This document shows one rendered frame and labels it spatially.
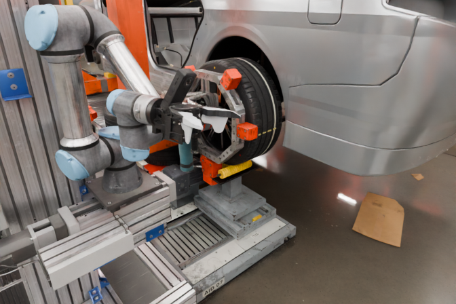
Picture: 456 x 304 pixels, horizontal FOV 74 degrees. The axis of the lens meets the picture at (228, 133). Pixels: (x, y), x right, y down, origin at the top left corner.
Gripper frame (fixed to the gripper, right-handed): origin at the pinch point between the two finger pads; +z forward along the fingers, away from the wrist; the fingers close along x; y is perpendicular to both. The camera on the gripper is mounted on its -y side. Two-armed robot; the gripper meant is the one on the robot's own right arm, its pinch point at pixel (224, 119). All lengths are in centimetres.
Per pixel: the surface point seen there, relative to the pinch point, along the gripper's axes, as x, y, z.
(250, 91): -90, 7, -40
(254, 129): -84, 25, -32
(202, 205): -106, 97, -77
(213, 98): -75, 11, -54
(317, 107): -90, 9, -4
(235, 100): -86, 13, -46
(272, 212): -124, 92, -30
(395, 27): -77, -27, 23
